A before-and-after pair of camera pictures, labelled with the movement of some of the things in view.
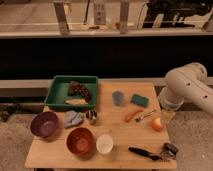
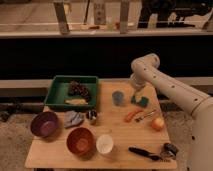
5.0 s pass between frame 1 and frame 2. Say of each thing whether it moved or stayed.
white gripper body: moved
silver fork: stayed
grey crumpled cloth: stayed
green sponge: stayed
